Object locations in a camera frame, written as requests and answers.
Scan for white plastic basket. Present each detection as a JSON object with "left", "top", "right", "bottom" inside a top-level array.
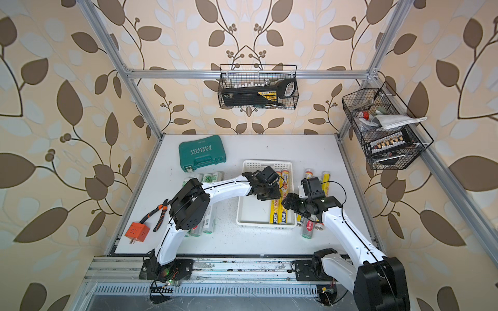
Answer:
[{"left": 236, "top": 160, "right": 296, "bottom": 229}]

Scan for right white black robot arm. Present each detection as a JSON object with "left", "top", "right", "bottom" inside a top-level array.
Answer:
[{"left": 283, "top": 178, "right": 411, "bottom": 310}]

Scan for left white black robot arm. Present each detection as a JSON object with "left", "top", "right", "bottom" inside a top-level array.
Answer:
[{"left": 150, "top": 166, "right": 280, "bottom": 269}]

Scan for green wrap roll right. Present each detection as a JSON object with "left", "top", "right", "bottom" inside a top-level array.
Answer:
[{"left": 301, "top": 218, "right": 314, "bottom": 239}]

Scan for green plastic tool case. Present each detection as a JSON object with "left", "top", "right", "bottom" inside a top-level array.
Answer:
[{"left": 178, "top": 135, "right": 226, "bottom": 172}]

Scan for black yellow hand saw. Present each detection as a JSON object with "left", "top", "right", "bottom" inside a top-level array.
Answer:
[{"left": 218, "top": 79, "right": 299, "bottom": 110}]

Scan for red black pliers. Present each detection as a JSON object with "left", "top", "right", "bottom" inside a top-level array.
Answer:
[{"left": 139, "top": 198, "right": 172, "bottom": 233}]

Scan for black bit set holder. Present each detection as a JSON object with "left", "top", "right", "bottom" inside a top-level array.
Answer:
[{"left": 366, "top": 130, "right": 416, "bottom": 157}]

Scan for white paper sheet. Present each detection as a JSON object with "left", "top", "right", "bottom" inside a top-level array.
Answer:
[{"left": 372, "top": 115, "right": 427, "bottom": 130}]

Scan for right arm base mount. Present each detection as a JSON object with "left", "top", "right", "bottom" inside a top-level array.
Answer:
[{"left": 292, "top": 260, "right": 335, "bottom": 282}]

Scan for back black wire basket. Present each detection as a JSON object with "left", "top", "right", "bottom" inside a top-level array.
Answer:
[{"left": 217, "top": 63, "right": 299, "bottom": 110}]

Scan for black wire basket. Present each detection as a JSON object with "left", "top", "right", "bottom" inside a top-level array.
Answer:
[
  {"left": 217, "top": 63, "right": 299, "bottom": 110},
  {"left": 342, "top": 82, "right": 434, "bottom": 170}
]

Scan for right black wire basket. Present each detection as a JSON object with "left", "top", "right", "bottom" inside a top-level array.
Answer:
[{"left": 342, "top": 82, "right": 434, "bottom": 170}]

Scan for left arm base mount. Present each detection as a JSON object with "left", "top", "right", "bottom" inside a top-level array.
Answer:
[{"left": 139, "top": 257, "right": 194, "bottom": 281}]

